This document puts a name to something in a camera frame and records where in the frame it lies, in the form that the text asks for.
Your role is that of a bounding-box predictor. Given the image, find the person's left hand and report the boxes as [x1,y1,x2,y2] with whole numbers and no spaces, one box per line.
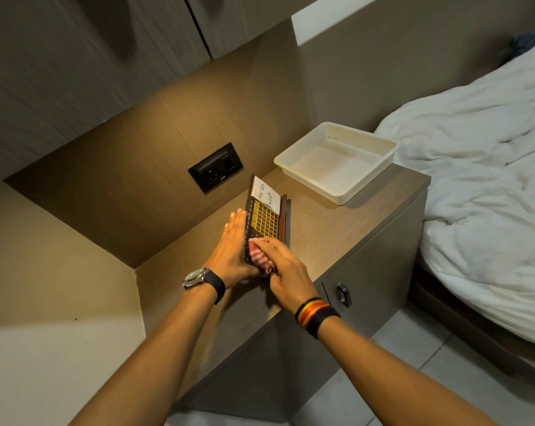
[204,209,261,289]

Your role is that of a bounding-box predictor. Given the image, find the person's right hand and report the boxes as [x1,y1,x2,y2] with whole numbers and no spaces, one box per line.
[252,238,319,315]

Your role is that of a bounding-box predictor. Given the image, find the red white striped cloth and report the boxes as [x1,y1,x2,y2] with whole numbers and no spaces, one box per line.
[247,238,278,276]

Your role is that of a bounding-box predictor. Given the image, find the brown desk calendar stand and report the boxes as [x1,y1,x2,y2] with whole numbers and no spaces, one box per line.
[242,175,291,263]

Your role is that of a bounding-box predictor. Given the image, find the person's right forearm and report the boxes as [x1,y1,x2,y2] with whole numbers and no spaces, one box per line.
[316,316,501,426]

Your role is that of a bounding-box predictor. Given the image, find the person's left forearm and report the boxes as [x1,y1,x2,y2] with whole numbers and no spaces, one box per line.
[70,279,219,426]

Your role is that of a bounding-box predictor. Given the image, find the white paper note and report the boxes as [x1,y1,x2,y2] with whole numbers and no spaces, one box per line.
[251,175,281,214]

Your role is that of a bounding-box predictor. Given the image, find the grey bedside cabinet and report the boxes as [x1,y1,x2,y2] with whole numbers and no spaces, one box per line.
[134,162,432,426]

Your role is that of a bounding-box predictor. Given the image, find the black red yellow wristbands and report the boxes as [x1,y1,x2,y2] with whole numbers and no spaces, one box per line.
[294,297,342,340]

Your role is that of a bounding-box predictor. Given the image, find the white plastic tray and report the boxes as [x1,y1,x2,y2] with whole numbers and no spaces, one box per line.
[274,122,400,206]

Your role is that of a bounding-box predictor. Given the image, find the grey overhead cabinet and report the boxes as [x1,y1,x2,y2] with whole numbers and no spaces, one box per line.
[0,0,328,184]

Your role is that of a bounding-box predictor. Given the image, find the white rumpled bed sheet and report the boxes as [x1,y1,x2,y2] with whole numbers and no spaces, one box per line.
[374,17,535,351]

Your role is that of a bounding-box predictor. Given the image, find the dark blue cloth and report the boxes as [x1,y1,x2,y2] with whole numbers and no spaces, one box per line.
[509,32,535,58]

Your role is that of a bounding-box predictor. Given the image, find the black wall socket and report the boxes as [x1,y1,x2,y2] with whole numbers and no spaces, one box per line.
[188,142,245,195]

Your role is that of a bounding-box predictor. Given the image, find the silver wristwatch black strap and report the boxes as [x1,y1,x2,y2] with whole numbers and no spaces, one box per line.
[181,267,226,306]

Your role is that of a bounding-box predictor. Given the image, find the dark wooden bed frame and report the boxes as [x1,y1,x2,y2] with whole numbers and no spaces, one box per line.
[407,250,535,380]

